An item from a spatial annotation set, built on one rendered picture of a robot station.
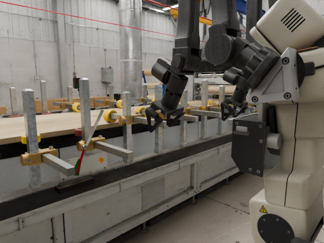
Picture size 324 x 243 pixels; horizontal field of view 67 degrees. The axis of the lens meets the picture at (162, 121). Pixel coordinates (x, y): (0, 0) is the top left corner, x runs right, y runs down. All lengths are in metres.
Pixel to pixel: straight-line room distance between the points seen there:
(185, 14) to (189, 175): 1.77
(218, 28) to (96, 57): 9.05
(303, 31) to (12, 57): 8.19
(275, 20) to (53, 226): 1.45
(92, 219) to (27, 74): 7.22
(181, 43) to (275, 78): 0.28
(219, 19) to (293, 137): 0.38
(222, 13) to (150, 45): 10.69
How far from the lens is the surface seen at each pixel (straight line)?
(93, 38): 9.66
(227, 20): 0.67
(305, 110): 0.75
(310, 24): 0.74
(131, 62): 5.28
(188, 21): 0.74
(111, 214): 1.81
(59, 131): 1.41
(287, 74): 0.59
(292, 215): 0.81
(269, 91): 0.61
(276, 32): 0.76
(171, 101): 0.77
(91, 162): 1.28
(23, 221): 1.28
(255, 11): 1.13
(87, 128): 1.24
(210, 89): 3.75
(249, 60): 0.61
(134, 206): 1.93
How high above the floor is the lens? 1.16
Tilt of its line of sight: 9 degrees down
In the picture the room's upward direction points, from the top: straight up
